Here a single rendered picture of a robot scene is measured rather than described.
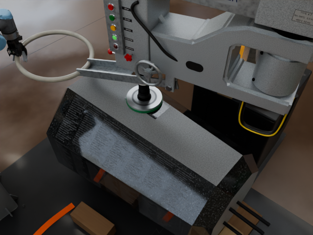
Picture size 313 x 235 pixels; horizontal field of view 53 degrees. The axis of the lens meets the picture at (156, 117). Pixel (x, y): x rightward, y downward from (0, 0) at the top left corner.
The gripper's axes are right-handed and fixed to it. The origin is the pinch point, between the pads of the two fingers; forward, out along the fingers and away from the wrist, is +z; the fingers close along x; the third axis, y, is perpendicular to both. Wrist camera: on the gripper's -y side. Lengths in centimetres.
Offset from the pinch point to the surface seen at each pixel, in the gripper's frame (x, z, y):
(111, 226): 59, 67, 87
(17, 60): 2.2, -8.6, 10.6
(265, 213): 169, 74, 76
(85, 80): 42.9, 2.6, 16.3
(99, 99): 53, 1, 33
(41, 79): 19.4, -7.7, 25.4
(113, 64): 62, -13, 18
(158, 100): 88, -3, 37
